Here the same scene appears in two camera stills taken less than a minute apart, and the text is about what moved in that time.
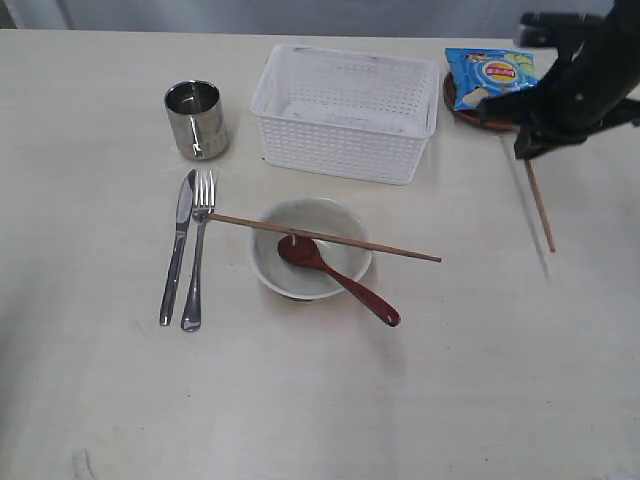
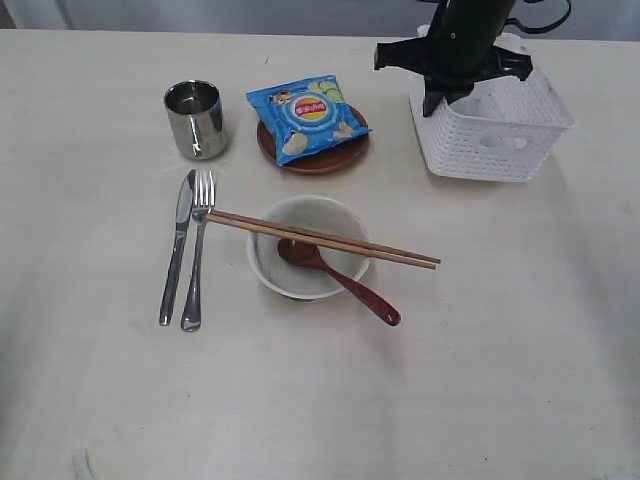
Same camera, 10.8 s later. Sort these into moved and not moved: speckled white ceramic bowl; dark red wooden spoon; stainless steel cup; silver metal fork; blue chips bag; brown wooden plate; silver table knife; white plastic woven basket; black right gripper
Moved: blue chips bag; black right gripper; white plastic woven basket; brown wooden plate
Not moved: stainless steel cup; speckled white ceramic bowl; silver metal fork; silver table knife; dark red wooden spoon
